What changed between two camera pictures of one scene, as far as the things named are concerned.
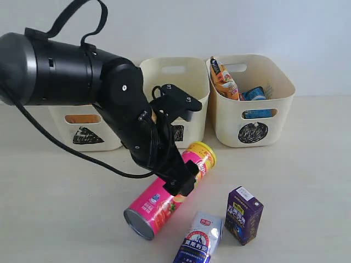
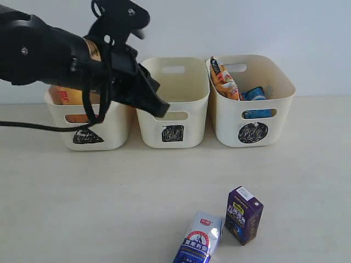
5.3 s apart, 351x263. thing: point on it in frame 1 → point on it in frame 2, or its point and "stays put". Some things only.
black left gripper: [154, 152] → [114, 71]
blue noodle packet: [254, 94] stays put
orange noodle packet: [222, 81] stays put
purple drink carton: [243, 216] stays put
